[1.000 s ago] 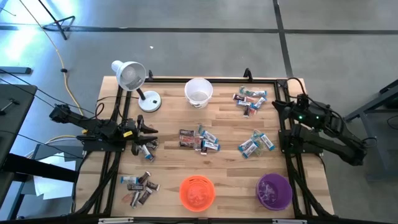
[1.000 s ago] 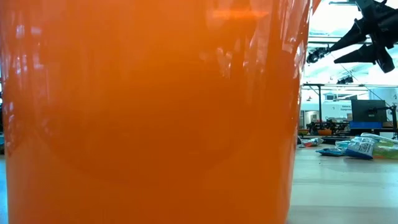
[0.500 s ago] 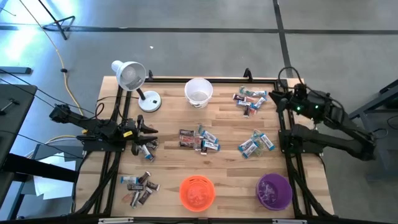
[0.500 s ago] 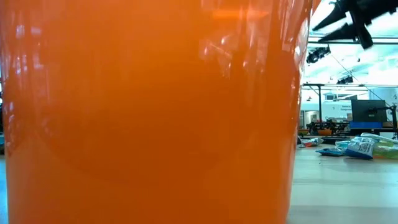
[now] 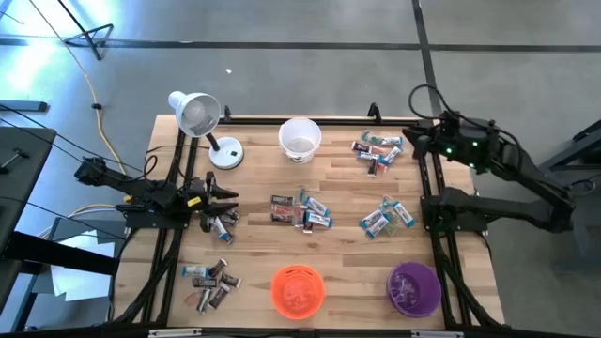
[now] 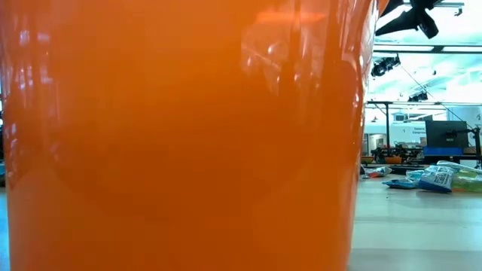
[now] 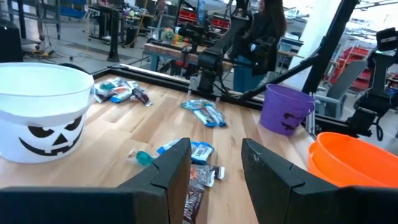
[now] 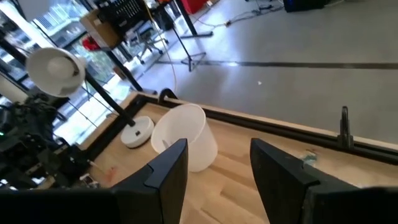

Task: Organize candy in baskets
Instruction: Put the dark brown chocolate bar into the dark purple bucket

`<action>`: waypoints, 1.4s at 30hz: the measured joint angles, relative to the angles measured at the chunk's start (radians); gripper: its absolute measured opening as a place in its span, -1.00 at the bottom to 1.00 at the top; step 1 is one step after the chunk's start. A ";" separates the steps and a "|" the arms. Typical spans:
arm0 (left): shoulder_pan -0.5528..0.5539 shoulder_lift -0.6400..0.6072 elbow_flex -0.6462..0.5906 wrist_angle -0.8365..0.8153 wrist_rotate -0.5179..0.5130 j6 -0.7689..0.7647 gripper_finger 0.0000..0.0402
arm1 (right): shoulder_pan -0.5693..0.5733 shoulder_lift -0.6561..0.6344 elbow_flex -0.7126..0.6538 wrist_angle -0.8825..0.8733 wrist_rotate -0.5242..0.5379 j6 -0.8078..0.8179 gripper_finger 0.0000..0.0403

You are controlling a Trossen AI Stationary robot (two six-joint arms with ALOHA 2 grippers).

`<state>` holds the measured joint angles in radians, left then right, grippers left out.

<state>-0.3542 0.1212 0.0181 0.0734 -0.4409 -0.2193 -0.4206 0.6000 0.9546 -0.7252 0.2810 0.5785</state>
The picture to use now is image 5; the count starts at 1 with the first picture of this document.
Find purple plastic basket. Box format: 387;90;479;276
385;261;443;319

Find yellow floor cable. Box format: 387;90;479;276
26;0;129;238

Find black metal cart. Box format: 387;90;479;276
538;119;601;273

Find black aluminium table frame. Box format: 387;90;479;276
105;115;506;338

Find white metal bracket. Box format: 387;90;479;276
410;330;465;338
147;328;203;338

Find white paper sheets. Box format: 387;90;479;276
49;229;116;302

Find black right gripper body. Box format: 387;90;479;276
414;122;453;161

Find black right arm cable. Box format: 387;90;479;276
407;84;464;124

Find white desk lamp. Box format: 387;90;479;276
167;90;245;171

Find black hand tool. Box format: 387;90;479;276
0;147;30;175

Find black tripod stand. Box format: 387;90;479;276
55;0;116;61

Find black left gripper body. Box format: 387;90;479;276
186;171;216;234

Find silver candy bar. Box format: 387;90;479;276
195;286;212;315

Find orange plastic basket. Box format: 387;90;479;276
270;263;327;321

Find black side table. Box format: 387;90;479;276
0;125;118;332

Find white plastic bucket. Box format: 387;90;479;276
277;116;323;164

